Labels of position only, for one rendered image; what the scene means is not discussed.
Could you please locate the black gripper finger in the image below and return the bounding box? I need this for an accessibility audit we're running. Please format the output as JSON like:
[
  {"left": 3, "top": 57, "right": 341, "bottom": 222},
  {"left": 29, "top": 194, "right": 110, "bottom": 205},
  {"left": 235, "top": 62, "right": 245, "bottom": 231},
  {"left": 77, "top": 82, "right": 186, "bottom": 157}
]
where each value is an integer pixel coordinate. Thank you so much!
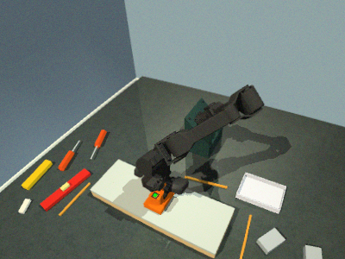
[{"left": 163, "top": 185, "right": 171, "bottom": 199}]

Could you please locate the orange-handled screwdriver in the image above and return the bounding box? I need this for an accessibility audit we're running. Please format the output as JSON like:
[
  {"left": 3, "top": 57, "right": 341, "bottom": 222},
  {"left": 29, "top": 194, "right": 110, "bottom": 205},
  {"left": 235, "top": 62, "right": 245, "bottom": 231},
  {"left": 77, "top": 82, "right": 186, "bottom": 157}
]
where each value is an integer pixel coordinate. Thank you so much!
[
  {"left": 91, "top": 130, "right": 107, "bottom": 158},
  {"left": 59, "top": 141, "right": 80, "bottom": 171}
]

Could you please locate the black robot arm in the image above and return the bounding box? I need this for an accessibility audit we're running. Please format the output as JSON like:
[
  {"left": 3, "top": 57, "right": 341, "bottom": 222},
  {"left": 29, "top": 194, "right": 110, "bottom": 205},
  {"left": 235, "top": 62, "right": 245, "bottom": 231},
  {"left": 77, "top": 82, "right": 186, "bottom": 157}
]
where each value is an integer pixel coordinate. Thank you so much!
[{"left": 135, "top": 85, "right": 264, "bottom": 192}]

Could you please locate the small white block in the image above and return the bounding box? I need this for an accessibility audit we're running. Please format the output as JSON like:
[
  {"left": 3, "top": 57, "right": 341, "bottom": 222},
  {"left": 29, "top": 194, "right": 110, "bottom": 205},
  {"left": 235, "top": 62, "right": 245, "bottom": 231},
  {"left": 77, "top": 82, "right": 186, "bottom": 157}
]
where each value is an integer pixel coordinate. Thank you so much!
[{"left": 19, "top": 199, "right": 31, "bottom": 214}]

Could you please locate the yellow rectangular bar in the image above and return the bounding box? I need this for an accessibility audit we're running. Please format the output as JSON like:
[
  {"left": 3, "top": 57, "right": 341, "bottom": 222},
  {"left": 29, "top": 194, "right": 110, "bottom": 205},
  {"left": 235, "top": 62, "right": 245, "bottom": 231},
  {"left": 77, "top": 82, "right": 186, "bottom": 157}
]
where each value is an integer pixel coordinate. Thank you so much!
[{"left": 22, "top": 160, "right": 53, "bottom": 190}]

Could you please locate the white shallow rectangular tray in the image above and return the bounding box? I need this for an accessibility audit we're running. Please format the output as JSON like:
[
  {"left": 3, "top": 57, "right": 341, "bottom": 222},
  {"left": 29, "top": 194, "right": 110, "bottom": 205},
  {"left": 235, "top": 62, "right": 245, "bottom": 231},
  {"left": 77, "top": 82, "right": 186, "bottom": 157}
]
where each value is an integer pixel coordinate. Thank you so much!
[{"left": 235, "top": 173, "right": 286, "bottom": 214}]

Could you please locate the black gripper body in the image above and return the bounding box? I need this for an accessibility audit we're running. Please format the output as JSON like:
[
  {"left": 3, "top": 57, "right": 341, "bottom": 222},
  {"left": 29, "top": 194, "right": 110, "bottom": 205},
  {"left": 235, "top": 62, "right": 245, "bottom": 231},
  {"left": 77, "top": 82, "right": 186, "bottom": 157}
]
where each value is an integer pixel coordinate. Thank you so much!
[{"left": 134, "top": 164, "right": 189, "bottom": 195}]

